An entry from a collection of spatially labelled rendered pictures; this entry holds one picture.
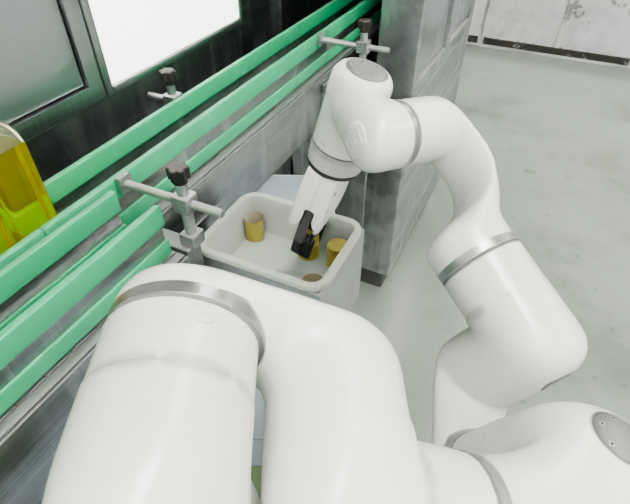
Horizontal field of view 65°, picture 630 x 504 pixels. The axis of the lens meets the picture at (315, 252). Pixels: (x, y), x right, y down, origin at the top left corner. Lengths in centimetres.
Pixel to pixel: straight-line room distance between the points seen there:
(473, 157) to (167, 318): 40
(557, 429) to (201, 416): 25
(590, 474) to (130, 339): 29
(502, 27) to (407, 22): 286
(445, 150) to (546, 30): 359
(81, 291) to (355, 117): 36
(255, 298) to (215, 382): 7
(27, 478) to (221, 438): 43
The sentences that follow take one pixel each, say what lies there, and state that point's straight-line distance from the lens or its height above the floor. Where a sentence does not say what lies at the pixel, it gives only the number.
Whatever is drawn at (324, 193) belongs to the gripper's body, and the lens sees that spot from 64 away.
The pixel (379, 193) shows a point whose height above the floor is 44.
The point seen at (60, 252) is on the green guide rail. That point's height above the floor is 94.
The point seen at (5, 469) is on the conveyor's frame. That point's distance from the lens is 63.
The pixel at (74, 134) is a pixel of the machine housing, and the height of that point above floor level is 93.
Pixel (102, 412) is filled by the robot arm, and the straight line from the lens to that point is 26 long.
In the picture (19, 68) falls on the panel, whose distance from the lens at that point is 83.
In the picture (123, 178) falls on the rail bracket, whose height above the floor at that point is 97.
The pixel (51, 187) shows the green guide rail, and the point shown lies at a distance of 77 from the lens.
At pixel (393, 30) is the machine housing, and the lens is 136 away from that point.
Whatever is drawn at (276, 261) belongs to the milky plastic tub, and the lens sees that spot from 84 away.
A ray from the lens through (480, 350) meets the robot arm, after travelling 49.
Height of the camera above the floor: 134
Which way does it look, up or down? 42 degrees down
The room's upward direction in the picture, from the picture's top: straight up
